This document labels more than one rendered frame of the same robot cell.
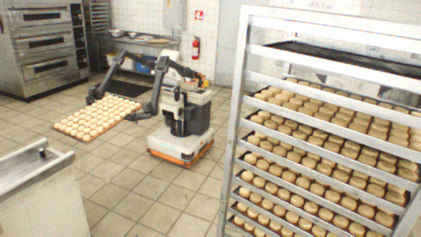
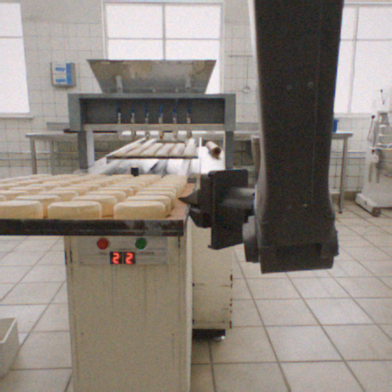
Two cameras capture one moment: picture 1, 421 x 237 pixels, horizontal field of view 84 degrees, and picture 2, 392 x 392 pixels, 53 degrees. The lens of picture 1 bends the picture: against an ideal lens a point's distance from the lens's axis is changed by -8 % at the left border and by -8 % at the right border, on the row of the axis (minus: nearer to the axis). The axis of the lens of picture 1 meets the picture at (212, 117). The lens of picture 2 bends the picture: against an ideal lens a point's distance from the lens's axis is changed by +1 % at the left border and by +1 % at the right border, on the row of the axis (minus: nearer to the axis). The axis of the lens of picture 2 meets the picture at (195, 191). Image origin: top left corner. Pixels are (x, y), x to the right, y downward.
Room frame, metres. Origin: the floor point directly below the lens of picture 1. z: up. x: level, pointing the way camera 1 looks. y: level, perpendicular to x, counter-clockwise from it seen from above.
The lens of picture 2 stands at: (2.33, 0.80, 1.10)
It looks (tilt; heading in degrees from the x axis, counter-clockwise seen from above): 11 degrees down; 157
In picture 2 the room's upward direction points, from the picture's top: straight up
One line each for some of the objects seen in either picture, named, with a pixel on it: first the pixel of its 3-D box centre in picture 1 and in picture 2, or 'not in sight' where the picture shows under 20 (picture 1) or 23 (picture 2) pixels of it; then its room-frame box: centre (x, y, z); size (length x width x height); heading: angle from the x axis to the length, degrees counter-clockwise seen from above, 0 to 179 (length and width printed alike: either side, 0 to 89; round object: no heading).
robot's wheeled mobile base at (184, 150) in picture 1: (181, 140); not in sight; (2.75, 0.37, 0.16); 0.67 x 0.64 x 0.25; 156
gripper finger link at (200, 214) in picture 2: not in sight; (203, 197); (1.84, 1.02, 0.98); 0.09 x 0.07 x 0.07; 21
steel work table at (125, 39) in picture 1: (136, 56); not in sight; (5.73, 1.86, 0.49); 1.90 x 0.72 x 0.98; 70
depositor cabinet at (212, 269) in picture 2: not in sight; (166, 223); (0.10, 1.55, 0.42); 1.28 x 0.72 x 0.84; 156
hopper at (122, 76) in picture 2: not in sight; (156, 79); (0.53, 1.36, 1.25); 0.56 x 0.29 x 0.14; 66
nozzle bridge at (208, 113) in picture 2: not in sight; (157, 131); (0.53, 1.36, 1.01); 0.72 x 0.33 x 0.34; 66
